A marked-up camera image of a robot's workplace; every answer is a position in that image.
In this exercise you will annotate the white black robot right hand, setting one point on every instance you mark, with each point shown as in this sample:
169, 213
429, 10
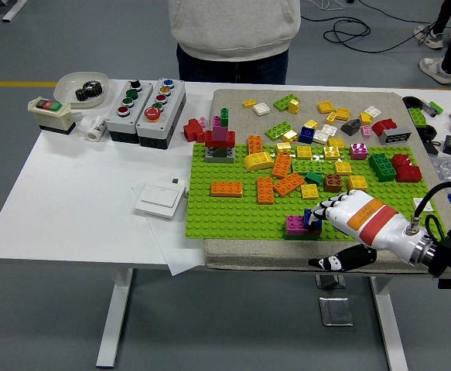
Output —
372, 224

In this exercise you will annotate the blue square brick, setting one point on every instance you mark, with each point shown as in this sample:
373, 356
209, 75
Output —
308, 217
306, 134

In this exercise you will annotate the magenta square brick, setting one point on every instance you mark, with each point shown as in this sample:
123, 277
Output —
295, 224
359, 150

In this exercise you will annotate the white square brick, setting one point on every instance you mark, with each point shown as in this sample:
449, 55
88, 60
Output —
329, 129
261, 108
372, 111
418, 201
321, 136

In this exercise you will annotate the dark green long brick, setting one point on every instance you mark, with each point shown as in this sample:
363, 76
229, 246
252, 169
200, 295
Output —
382, 166

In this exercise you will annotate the red square brick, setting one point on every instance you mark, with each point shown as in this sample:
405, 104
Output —
401, 158
408, 173

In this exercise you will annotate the yellow square brick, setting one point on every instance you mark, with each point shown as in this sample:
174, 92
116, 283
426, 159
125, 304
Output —
341, 113
309, 190
365, 118
284, 147
331, 152
289, 135
304, 151
325, 106
335, 142
343, 167
310, 124

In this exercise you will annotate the dark green roof brick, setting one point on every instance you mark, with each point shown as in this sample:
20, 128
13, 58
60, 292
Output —
314, 177

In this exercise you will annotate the dark green square brick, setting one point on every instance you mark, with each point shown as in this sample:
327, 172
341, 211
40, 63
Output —
294, 237

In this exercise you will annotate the lime green long brick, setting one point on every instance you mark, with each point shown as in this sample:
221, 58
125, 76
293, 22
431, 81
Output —
279, 130
310, 166

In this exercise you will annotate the grey brick with holes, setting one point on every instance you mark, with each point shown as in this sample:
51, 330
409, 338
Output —
394, 135

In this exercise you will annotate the small pink brick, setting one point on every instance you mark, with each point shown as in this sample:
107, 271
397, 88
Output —
366, 131
202, 122

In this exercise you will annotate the orange long brick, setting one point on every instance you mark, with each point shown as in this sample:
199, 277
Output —
289, 182
265, 188
282, 164
227, 188

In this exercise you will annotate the red arch brick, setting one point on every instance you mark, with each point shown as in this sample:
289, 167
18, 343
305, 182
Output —
383, 126

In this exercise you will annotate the dark grey roof brick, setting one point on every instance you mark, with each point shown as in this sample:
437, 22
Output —
350, 126

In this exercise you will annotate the yellow curved brick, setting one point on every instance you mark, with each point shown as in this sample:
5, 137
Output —
258, 159

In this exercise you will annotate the yellow tall brick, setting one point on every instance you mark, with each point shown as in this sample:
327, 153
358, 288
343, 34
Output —
293, 106

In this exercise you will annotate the dark olive wedge brick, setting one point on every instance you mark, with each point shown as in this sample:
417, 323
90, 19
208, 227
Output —
220, 151

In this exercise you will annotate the small yellow flat brick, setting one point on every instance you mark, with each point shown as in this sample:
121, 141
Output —
249, 103

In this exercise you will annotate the grey flat base brick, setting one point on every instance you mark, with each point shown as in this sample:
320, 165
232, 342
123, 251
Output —
208, 157

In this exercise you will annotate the pink tall brick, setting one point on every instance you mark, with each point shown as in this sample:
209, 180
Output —
220, 131

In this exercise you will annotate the red wide brick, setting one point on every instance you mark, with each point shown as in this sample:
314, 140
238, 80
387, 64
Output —
209, 138

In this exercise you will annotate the green narrow brick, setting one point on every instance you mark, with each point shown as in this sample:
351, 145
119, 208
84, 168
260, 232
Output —
224, 113

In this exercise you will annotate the red brick cluster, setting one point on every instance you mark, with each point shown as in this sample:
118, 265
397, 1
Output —
191, 130

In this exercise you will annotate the metal floor plate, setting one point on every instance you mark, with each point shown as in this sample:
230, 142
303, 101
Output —
335, 311

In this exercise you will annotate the black desk control panel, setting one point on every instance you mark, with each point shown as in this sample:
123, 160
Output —
449, 283

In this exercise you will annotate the grey-brown foam mat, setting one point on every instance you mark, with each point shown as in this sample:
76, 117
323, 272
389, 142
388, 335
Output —
248, 253

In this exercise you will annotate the silver black clamp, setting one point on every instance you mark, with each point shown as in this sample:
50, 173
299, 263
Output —
428, 109

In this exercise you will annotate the small green block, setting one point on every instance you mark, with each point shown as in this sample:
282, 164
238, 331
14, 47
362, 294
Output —
436, 105

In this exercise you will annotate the lime green studded baseplate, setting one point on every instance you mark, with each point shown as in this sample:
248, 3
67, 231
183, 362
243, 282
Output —
229, 216

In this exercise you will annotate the person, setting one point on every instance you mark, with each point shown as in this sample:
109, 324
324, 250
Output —
234, 27
432, 38
436, 70

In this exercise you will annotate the white paper sheet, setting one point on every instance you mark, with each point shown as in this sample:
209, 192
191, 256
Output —
178, 255

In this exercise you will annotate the grey emergency-stop control box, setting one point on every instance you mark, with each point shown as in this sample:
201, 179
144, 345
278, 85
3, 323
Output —
163, 125

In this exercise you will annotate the grey four-button control box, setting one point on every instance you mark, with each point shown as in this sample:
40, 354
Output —
117, 123

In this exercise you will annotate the white pipe fitting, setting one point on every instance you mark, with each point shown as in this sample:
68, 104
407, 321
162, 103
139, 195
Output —
95, 129

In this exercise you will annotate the white desk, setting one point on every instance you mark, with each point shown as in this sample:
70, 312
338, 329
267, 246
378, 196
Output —
74, 193

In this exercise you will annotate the black metal gear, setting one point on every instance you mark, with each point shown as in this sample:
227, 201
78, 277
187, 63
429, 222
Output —
94, 88
82, 94

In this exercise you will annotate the white plastic bowl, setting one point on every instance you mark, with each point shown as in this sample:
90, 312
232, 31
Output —
68, 83

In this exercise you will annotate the white desk foot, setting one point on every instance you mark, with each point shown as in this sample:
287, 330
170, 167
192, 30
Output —
14, 9

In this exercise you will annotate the grey metal bracket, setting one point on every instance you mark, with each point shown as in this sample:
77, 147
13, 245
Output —
331, 281

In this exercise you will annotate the black flat bracket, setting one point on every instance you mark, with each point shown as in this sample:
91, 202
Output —
431, 147

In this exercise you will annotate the white wall switch plate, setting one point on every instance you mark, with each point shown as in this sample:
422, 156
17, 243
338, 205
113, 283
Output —
157, 201

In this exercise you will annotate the cream red-green switch box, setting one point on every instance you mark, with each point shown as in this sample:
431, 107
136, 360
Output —
51, 116

